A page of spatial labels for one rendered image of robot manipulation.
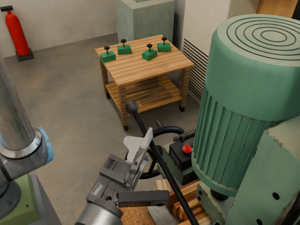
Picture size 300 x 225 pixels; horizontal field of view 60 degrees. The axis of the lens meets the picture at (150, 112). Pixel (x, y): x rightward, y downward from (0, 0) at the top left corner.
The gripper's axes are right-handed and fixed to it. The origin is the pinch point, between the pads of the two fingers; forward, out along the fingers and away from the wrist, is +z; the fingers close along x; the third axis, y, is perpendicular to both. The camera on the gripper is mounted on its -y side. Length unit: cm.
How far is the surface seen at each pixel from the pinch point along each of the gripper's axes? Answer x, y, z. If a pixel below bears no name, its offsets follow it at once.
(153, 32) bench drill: 111, 66, 184
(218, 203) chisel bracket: 5.4, -21.3, -5.1
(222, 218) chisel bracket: 5.4, -23.1, -8.2
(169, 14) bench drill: 97, 56, 202
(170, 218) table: 20.0, -12.5, -9.3
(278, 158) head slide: -28.8, -20.2, -10.2
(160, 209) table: 20.9, -8.6, -8.0
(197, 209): 14.9, -18.2, -5.1
